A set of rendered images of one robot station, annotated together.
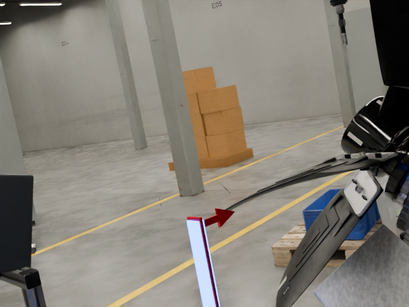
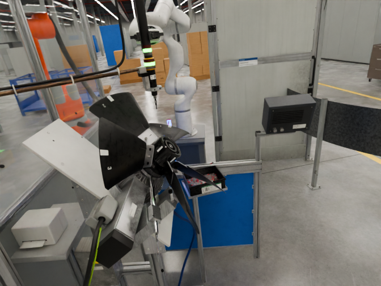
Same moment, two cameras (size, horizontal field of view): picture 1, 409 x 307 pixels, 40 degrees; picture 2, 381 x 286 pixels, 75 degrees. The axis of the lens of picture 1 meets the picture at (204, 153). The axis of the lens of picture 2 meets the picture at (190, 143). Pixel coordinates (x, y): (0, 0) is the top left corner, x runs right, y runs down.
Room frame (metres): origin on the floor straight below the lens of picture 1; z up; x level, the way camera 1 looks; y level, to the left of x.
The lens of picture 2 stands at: (1.68, -0.93, 1.65)
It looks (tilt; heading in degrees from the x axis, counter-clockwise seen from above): 24 degrees down; 132
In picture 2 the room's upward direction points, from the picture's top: 6 degrees counter-clockwise
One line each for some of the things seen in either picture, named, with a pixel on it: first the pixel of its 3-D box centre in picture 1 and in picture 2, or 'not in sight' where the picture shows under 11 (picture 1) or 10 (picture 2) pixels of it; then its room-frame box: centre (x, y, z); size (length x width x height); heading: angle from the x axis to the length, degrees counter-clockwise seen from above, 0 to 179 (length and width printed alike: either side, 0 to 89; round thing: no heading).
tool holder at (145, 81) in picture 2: not in sight; (149, 78); (0.88, -0.25, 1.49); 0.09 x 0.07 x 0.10; 75
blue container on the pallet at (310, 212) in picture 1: (344, 212); not in sight; (3.96, -0.91, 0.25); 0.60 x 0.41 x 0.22; 148
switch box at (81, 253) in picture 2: not in sight; (100, 261); (0.76, -0.63, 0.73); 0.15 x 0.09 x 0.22; 40
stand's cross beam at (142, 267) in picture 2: not in sight; (135, 268); (0.79, -0.49, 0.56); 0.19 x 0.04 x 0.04; 40
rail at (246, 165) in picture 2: not in sight; (191, 171); (0.73, 0.10, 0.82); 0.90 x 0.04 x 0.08; 40
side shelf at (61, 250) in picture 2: not in sight; (59, 228); (0.53, -0.68, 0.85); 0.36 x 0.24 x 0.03; 130
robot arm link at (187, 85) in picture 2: not in sight; (185, 93); (0.49, 0.37, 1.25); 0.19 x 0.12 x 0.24; 31
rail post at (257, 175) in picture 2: not in sight; (257, 217); (1.06, 0.37, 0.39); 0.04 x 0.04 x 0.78; 40
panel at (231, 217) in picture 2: not in sight; (197, 215); (0.73, 0.10, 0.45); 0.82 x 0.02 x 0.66; 40
